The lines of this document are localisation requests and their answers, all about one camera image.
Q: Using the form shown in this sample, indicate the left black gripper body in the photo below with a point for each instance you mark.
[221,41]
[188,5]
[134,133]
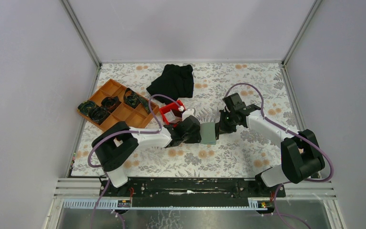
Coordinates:
[193,138]

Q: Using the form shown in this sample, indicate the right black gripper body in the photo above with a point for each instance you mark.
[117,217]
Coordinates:
[227,123]

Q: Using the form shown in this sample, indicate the grey-green card holder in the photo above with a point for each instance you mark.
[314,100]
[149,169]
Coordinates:
[207,133]

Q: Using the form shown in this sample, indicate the red plastic bin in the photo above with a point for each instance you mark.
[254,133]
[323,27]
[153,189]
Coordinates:
[172,106]

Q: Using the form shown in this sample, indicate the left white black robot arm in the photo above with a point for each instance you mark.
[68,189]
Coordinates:
[115,145]

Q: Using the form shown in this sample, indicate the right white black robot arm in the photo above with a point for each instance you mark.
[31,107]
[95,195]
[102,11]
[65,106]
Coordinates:
[299,157]

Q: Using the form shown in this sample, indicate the floral table mat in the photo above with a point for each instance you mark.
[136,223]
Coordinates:
[244,153]

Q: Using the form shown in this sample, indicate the black cloth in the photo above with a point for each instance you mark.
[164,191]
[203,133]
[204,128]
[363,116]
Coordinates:
[175,82]

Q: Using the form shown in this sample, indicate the rolled dark patterned tie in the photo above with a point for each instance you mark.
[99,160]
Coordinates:
[85,107]

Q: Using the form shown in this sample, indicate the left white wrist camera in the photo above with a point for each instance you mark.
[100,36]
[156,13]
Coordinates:
[186,112]

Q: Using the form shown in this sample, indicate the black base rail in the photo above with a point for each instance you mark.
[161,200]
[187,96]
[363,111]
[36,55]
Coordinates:
[146,192]

